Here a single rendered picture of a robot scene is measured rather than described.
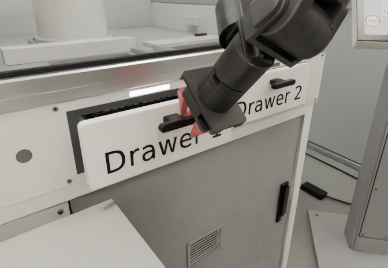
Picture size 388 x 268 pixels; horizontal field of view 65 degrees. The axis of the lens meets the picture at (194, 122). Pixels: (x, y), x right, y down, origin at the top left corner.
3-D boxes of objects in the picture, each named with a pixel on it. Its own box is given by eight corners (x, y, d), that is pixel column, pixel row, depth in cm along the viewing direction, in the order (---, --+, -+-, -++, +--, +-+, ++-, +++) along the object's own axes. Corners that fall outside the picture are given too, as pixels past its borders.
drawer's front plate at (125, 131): (231, 140, 62) (234, 88, 58) (90, 192, 46) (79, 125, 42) (225, 137, 63) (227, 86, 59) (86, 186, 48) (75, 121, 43)
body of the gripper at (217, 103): (210, 72, 49) (233, 41, 43) (241, 126, 46) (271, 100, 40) (176, 78, 45) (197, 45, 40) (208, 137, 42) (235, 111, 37)
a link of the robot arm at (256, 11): (283, 2, 28) (332, 40, 33) (263, -67, 34) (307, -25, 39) (202, 70, 36) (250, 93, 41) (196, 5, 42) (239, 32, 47)
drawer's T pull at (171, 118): (200, 122, 50) (200, 115, 50) (161, 134, 46) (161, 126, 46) (187, 116, 53) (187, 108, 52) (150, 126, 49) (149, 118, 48)
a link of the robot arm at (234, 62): (242, 55, 33) (284, 67, 35) (234, 11, 36) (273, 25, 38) (213, 90, 38) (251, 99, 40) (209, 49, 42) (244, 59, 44)
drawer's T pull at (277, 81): (295, 84, 71) (296, 78, 70) (274, 90, 67) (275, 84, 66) (283, 81, 74) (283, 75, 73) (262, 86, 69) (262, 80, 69)
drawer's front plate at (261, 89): (305, 103, 83) (311, 63, 78) (225, 130, 67) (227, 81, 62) (299, 101, 84) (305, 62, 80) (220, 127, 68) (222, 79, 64)
